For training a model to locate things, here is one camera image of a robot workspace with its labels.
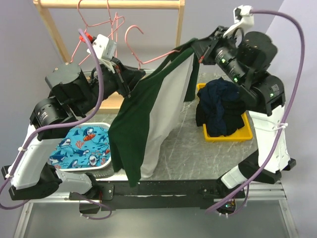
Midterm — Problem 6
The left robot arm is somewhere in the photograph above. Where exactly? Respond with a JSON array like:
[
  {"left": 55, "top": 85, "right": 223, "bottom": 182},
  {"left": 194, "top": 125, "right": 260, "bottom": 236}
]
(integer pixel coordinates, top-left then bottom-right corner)
[{"left": 1, "top": 58, "right": 146, "bottom": 201}]

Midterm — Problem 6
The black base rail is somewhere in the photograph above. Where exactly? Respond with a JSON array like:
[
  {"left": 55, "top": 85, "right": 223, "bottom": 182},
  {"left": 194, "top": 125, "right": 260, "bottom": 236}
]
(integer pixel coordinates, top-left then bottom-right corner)
[{"left": 68, "top": 178, "right": 246, "bottom": 215}]

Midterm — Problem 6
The white plastic basket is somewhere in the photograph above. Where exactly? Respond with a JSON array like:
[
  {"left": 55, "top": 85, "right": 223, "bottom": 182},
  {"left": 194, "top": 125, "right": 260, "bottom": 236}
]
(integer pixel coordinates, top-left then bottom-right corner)
[{"left": 49, "top": 122, "right": 112, "bottom": 173}]

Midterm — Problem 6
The pink wire hanger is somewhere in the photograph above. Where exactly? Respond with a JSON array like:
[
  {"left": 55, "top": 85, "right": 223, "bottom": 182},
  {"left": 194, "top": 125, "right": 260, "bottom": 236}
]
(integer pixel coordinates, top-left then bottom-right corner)
[
  {"left": 106, "top": 1, "right": 119, "bottom": 42},
  {"left": 124, "top": 24, "right": 179, "bottom": 70},
  {"left": 66, "top": 0, "right": 125, "bottom": 65}
]

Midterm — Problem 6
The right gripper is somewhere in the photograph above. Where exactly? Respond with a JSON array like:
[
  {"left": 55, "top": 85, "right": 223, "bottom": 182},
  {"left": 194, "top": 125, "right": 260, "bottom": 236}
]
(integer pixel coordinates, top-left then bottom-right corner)
[{"left": 190, "top": 25, "right": 248, "bottom": 87}]

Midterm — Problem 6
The blue shark print cloth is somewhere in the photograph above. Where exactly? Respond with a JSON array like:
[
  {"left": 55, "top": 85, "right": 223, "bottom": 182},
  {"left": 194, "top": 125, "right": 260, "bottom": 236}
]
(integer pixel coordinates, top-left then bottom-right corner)
[{"left": 49, "top": 125, "right": 111, "bottom": 169}]

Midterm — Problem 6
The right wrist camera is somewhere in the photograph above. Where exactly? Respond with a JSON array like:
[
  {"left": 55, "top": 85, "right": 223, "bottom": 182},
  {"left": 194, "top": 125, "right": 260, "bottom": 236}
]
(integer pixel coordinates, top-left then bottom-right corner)
[{"left": 223, "top": 5, "right": 254, "bottom": 38}]

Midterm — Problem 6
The navy blue garment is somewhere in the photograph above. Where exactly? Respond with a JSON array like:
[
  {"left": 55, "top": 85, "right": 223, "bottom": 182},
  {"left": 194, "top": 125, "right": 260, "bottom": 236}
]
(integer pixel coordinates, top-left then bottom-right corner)
[{"left": 195, "top": 77, "right": 246, "bottom": 137}]

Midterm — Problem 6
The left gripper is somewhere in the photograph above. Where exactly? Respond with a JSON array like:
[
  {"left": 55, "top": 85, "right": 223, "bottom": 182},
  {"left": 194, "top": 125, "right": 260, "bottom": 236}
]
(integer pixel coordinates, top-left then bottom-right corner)
[{"left": 74, "top": 55, "right": 146, "bottom": 116}]

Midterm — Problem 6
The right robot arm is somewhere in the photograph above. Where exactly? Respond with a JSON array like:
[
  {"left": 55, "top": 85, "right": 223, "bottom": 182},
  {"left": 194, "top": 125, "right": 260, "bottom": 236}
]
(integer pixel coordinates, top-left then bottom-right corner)
[{"left": 193, "top": 26, "right": 296, "bottom": 198}]

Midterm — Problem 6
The wooden clothes rack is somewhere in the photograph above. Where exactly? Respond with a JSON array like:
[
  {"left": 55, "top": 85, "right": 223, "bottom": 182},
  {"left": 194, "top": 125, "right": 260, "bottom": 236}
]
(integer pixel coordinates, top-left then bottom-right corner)
[{"left": 33, "top": 0, "right": 186, "bottom": 115}]

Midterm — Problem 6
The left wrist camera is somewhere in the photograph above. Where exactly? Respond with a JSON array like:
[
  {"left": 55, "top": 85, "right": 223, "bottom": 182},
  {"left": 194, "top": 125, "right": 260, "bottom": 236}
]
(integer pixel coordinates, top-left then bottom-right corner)
[{"left": 86, "top": 33, "right": 117, "bottom": 71}]

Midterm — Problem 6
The green and white t shirt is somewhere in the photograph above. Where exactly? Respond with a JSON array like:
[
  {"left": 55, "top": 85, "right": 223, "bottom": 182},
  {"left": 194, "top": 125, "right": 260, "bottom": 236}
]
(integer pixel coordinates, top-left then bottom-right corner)
[{"left": 108, "top": 38, "right": 200, "bottom": 187}]

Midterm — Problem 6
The yellow plastic tray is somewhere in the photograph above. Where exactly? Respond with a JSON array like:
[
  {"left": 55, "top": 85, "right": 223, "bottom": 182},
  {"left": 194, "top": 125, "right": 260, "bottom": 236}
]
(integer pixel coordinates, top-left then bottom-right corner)
[{"left": 197, "top": 83, "right": 253, "bottom": 142}]

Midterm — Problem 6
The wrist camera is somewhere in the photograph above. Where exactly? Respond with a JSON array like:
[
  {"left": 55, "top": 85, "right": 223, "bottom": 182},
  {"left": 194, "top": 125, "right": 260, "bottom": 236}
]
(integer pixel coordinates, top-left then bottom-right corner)
[
  {"left": 223, "top": 5, "right": 254, "bottom": 38},
  {"left": 86, "top": 33, "right": 117, "bottom": 71}
]

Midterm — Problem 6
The black garment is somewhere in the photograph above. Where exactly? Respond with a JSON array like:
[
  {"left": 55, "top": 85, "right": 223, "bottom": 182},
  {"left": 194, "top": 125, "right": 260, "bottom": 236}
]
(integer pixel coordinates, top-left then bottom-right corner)
[{"left": 195, "top": 100, "right": 246, "bottom": 137}]

